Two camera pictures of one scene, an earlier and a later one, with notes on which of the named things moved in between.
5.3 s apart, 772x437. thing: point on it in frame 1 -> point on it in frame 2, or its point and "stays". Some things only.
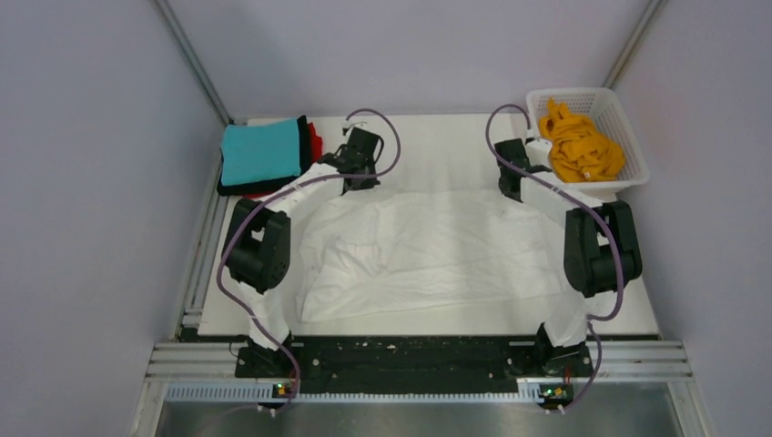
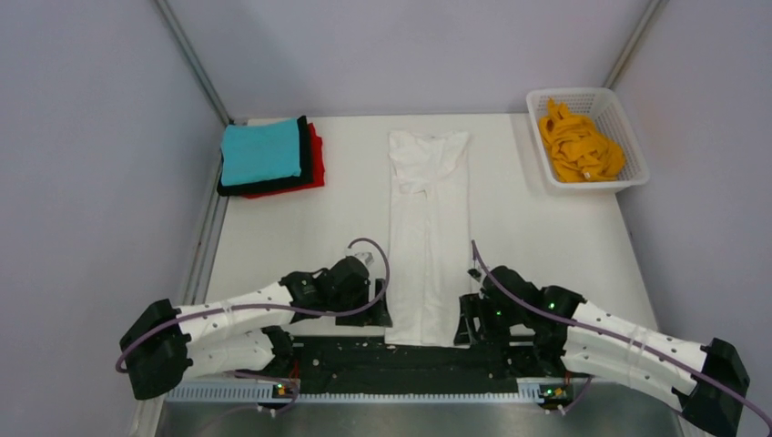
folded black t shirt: [263, 186] stays
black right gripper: [533, 165] -> [474, 305]
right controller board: [555, 394] stays
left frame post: [166, 9] stays
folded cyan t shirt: [258, 151] stays
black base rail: [415, 359] stays
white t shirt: [380, 254] -> [429, 258]
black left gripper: [368, 183] -> [380, 317]
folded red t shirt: [316, 150] stays
